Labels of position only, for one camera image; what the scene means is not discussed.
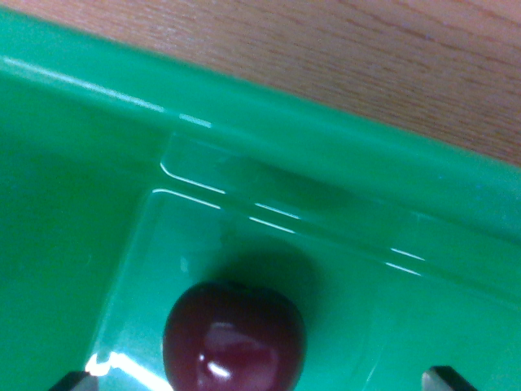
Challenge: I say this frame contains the green plastic bin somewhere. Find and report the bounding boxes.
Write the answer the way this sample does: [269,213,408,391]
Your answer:
[0,7,521,391]

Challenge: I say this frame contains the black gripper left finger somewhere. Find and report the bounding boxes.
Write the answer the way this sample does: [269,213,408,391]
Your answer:
[49,371,100,391]

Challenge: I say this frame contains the dark red cherry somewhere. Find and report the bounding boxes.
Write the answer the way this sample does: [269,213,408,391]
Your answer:
[162,280,307,391]

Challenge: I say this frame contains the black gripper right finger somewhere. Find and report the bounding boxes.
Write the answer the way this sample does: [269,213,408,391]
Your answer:
[422,366,477,391]

